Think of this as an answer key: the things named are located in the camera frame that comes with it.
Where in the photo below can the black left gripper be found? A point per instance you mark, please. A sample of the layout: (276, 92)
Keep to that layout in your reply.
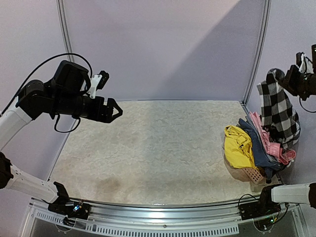
(107, 117)

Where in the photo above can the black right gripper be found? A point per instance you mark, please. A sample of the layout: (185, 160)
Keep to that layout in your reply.
(289, 79)

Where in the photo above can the black white checkered shirt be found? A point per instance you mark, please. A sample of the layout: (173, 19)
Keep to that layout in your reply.
(279, 118)

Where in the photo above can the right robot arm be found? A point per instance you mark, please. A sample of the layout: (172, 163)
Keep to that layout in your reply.
(299, 193)

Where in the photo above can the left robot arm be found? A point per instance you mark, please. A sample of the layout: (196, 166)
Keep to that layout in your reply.
(71, 91)

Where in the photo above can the pink laundry basket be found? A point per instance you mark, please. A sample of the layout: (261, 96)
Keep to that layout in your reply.
(254, 175)

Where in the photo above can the pink garment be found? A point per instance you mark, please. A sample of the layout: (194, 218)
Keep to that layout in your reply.
(272, 148)

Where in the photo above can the navy blue garment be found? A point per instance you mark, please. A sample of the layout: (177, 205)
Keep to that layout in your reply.
(262, 159)

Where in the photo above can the yellow garment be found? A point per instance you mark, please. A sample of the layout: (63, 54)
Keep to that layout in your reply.
(238, 148)

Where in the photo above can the right corner wall post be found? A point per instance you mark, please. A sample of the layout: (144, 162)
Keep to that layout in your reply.
(258, 51)

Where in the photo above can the corner wall post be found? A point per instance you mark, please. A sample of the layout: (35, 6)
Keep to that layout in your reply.
(64, 29)
(258, 51)

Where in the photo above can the left corner wall post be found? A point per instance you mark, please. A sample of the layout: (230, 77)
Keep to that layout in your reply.
(64, 29)

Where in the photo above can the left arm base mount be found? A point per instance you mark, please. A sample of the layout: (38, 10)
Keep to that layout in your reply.
(72, 209)

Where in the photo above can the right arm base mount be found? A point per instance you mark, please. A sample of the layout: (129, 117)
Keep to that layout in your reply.
(252, 210)

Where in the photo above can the aluminium front rail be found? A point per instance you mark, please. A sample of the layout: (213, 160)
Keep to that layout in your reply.
(220, 219)

